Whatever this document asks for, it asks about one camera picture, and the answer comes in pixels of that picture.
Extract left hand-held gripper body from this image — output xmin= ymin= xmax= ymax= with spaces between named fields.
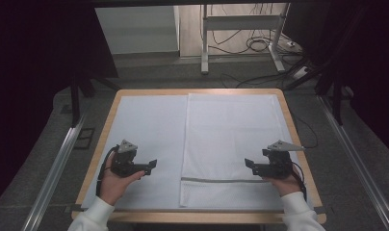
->
xmin=110 ymin=139 xmax=145 ymax=178

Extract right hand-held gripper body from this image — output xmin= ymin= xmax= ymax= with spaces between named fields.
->
xmin=257 ymin=140 xmax=306 ymax=180

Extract white mesh laundry bag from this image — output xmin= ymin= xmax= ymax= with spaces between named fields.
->
xmin=179 ymin=92 xmax=285 ymax=210

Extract person's right hand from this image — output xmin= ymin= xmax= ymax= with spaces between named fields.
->
xmin=268 ymin=167 xmax=302 ymax=197

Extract person's left hand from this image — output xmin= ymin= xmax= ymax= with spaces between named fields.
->
xmin=99 ymin=153 xmax=146 ymax=206

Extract black floor outlet cover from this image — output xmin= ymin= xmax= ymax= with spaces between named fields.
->
xmin=74 ymin=127 xmax=96 ymax=150

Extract wooden table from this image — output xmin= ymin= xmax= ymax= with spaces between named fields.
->
xmin=70 ymin=88 xmax=327 ymax=225

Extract black metal stand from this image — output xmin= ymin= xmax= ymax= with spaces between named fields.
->
xmin=283 ymin=57 xmax=354 ymax=126
xmin=70 ymin=75 xmax=119 ymax=128

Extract white power strip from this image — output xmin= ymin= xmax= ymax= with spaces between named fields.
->
xmin=292 ymin=65 xmax=312 ymax=81

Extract dark curtain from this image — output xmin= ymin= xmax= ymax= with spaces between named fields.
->
xmin=0 ymin=0 xmax=119 ymax=210
xmin=282 ymin=0 xmax=389 ymax=162

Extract white cabinet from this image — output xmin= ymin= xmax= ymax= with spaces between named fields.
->
xmin=94 ymin=5 xmax=181 ymax=56

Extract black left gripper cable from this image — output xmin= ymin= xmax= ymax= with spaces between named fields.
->
xmin=95 ymin=145 xmax=119 ymax=197

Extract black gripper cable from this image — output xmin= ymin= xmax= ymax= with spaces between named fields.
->
xmin=95 ymin=145 xmax=119 ymax=197
xmin=290 ymin=161 xmax=308 ymax=201

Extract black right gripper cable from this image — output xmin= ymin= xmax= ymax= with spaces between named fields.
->
xmin=290 ymin=161 xmax=308 ymax=201

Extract thin black cable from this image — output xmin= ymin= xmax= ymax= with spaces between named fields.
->
xmin=292 ymin=112 xmax=320 ymax=149

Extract silver metal rail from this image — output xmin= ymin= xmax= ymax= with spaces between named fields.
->
xmin=20 ymin=115 xmax=88 ymax=231
xmin=317 ymin=95 xmax=389 ymax=231

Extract long black floor cable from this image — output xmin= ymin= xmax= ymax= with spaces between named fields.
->
xmin=220 ymin=57 xmax=309 ymax=90

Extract tangled black floor cables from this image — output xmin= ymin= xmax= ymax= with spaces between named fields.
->
xmin=208 ymin=3 xmax=302 ymax=56

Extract white metal desk frame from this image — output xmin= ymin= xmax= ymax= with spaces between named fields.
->
xmin=200 ymin=3 xmax=292 ymax=75

